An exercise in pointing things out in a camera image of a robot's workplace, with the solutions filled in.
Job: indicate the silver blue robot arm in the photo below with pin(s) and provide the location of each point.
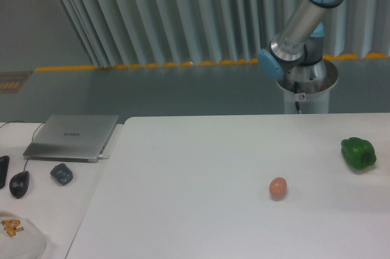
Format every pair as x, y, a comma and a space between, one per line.
294, 57

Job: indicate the white corrugated partition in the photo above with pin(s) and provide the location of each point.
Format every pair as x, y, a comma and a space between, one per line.
159, 32

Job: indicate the black flat device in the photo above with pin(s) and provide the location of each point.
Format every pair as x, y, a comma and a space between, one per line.
4, 165

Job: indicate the brown egg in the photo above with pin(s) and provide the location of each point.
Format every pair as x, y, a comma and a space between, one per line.
278, 188

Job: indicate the brown floor sign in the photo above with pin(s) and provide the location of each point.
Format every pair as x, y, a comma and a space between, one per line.
11, 82

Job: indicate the green bell pepper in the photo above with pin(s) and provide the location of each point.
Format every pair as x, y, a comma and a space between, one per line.
358, 153

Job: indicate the white cap yellow letters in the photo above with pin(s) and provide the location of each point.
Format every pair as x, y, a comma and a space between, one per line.
20, 238

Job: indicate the white usb plug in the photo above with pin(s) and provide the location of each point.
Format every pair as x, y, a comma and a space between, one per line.
103, 157

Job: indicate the silver closed laptop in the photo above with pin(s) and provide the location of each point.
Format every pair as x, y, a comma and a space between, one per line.
80, 138

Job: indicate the black computer mouse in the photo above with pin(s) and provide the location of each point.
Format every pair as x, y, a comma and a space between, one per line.
19, 184

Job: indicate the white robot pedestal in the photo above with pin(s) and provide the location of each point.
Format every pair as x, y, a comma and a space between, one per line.
306, 100

